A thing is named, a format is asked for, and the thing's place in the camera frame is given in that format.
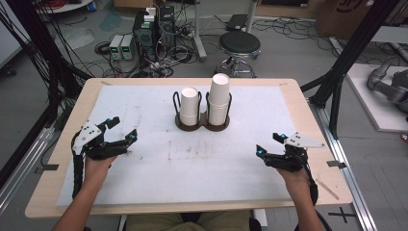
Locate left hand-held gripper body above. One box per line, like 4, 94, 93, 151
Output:
70, 119, 130, 162

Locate white table leg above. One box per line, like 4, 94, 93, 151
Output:
252, 208, 269, 229

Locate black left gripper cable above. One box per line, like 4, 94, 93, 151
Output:
70, 129, 87, 200

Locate aluminium rail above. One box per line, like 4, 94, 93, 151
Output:
0, 125, 56, 216
307, 97, 379, 231

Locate black metal frame post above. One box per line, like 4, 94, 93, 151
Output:
300, 0, 403, 140

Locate black computer tower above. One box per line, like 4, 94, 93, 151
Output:
158, 4, 176, 50
132, 11, 159, 63

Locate dark double cup holder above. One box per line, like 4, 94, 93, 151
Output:
172, 90, 233, 133

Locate black flat device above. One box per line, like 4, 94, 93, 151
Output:
225, 13, 250, 33

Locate person's left hand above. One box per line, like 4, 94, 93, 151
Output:
82, 155, 118, 188

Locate white floor board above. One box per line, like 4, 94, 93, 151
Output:
345, 63, 408, 133

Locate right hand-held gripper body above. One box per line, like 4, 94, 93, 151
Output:
263, 131, 326, 173

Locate grey bench power supply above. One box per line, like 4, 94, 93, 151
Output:
120, 34, 136, 62
108, 34, 125, 62

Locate grey desk leg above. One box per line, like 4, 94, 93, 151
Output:
191, 0, 209, 63
244, 0, 259, 34

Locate short white paper cup stack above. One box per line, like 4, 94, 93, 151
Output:
179, 87, 200, 127

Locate tall white paper cup stack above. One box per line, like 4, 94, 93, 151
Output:
207, 72, 232, 126

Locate white round table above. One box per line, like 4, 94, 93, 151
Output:
34, 0, 94, 14

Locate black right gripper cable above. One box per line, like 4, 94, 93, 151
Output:
302, 157, 333, 231

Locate black round stool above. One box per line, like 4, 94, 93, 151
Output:
216, 30, 262, 79

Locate black tape strip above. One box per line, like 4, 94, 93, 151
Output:
326, 160, 347, 170
34, 164, 60, 175

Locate person's khaki pants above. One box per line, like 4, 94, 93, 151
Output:
124, 210, 252, 231

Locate black frame with cables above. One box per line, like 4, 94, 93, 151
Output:
0, 0, 94, 131

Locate black tape cross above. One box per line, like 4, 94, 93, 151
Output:
327, 206, 357, 224

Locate white table mat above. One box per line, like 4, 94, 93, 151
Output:
56, 84, 297, 208

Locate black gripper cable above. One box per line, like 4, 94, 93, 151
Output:
302, 157, 333, 231
70, 129, 87, 200

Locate person's right hand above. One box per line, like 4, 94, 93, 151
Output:
276, 167, 312, 194

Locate cardboard box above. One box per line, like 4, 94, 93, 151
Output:
315, 0, 400, 40

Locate white wall panel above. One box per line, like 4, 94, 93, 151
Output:
0, 0, 32, 69

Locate tangle of floor cables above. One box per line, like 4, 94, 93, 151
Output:
93, 18, 206, 79

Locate thin wooden stick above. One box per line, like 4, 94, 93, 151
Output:
315, 178, 341, 201

